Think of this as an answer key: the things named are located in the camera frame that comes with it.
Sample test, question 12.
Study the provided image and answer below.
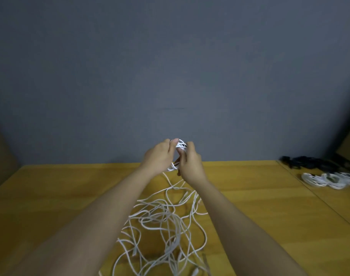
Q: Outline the plain brown cardboard box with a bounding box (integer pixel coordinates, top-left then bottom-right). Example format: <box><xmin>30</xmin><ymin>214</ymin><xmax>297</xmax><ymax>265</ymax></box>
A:
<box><xmin>0</xmin><ymin>119</ymin><xmax>21</xmax><ymax>193</ymax></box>

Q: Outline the person's left forearm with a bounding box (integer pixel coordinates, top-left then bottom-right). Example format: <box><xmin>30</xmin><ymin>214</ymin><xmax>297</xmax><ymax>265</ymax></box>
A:
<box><xmin>8</xmin><ymin>166</ymin><xmax>159</xmax><ymax>276</ymax></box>

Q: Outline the tangle of white cables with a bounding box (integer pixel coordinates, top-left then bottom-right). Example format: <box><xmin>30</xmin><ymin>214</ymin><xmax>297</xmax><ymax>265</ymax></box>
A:
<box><xmin>97</xmin><ymin>172</ymin><xmax>213</xmax><ymax>276</ymax></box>

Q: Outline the person's left hand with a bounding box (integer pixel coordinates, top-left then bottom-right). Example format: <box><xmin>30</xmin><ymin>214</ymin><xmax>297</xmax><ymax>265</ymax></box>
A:
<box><xmin>139</xmin><ymin>138</ymin><xmax>180</xmax><ymax>177</ymax></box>

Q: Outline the person's right hand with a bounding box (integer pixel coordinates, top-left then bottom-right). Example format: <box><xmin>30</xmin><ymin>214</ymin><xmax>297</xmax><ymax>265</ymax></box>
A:
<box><xmin>176</xmin><ymin>141</ymin><xmax>209</xmax><ymax>187</ymax></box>

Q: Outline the person's right forearm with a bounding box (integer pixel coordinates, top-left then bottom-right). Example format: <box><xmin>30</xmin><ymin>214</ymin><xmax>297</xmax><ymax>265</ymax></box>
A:
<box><xmin>192</xmin><ymin>176</ymin><xmax>308</xmax><ymax>276</ymax></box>

